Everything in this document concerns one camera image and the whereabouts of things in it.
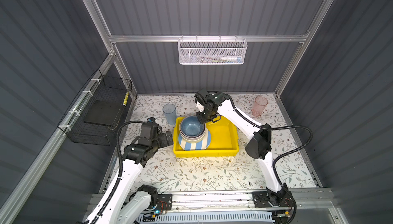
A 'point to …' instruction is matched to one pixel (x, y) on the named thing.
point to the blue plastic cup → (170, 111)
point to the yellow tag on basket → (125, 99)
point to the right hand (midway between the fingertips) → (201, 122)
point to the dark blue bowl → (191, 127)
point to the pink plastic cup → (260, 103)
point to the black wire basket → (94, 114)
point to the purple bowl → (193, 139)
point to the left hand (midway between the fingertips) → (163, 136)
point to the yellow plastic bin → (223, 141)
